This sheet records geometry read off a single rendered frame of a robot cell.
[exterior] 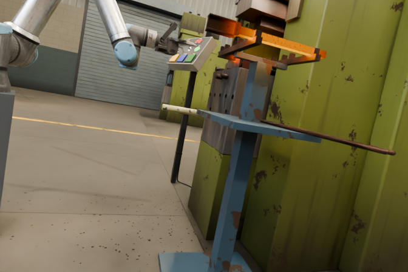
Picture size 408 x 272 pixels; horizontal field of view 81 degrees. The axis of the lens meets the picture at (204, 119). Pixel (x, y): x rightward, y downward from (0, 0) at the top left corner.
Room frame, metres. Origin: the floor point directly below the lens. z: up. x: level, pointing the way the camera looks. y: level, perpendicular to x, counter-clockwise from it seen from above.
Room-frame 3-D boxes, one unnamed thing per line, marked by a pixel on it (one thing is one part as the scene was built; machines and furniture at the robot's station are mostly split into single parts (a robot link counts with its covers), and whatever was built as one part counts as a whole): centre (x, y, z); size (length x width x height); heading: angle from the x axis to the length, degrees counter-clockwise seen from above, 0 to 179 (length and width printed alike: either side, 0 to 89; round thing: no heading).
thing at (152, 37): (1.26, 0.34, 0.98); 0.10 x 0.05 x 0.09; 19
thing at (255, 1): (1.52, -0.30, 1.32); 0.42 x 0.20 x 0.10; 109
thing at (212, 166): (1.47, -0.33, 0.23); 0.56 x 0.38 x 0.47; 109
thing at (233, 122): (0.88, -0.16, 0.67); 0.40 x 0.30 x 0.02; 17
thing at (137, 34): (1.23, 0.43, 0.98); 0.12 x 0.09 x 0.10; 109
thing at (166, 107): (1.75, 0.10, 0.62); 0.44 x 0.05 x 0.05; 109
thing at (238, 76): (1.47, -0.33, 0.69); 0.56 x 0.38 x 0.45; 109
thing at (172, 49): (1.29, 0.27, 0.97); 0.12 x 0.08 x 0.09; 109
